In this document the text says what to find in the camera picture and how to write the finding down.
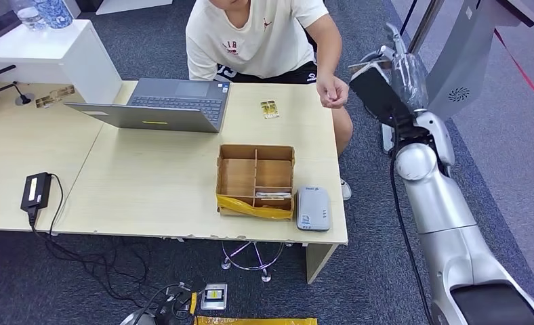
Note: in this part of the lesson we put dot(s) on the person's left hand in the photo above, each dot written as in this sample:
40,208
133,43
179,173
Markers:
333,92

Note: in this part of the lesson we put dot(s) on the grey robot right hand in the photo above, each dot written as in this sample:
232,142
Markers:
410,80

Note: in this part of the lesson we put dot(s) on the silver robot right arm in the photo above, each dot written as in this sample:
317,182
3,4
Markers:
451,233

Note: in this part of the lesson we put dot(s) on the yellow printed card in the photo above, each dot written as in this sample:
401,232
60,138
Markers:
269,109

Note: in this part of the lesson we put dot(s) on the person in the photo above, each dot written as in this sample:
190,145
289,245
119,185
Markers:
258,40

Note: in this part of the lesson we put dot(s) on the person's white shoe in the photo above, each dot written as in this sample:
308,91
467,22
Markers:
346,189

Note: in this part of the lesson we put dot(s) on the grey white card reader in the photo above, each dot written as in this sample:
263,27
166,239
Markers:
313,208

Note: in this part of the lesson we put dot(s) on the white room key stack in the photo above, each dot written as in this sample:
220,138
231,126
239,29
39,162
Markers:
273,195

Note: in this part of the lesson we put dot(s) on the grey kiosk stand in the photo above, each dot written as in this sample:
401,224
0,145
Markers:
460,63

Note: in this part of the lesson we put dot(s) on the red barrier belt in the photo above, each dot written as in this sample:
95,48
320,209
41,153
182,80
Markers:
525,78

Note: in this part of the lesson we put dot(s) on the wooden divider box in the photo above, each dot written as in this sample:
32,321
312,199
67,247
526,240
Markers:
238,176

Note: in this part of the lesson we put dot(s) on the grey laptop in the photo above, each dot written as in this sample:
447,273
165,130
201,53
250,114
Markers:
176,101

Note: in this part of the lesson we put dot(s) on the chrome stool base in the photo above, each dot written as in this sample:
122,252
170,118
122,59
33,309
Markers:
252,267

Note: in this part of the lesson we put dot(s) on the silver floor socket box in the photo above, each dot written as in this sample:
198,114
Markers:
213,296

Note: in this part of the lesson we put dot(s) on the yellow wrapped package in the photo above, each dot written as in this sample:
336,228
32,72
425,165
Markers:
256,321

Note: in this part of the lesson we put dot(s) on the yellow plug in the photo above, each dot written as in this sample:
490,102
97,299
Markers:
193,302

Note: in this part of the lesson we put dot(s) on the white cabinet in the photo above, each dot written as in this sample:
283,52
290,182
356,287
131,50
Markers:
47,49

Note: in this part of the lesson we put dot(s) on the grey round floor device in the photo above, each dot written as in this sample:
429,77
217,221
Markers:
137,319

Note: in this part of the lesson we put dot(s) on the small black round-base stand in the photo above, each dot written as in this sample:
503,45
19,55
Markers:
23,98

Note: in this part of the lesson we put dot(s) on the black power adapter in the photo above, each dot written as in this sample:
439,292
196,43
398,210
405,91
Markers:
35,192

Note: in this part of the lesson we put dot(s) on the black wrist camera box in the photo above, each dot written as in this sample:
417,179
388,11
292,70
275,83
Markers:
379,96

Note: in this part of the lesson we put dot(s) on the chrome stanchion post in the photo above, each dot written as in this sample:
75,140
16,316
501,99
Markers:
424,27

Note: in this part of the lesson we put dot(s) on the black stanchion post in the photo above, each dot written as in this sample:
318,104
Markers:
408,11

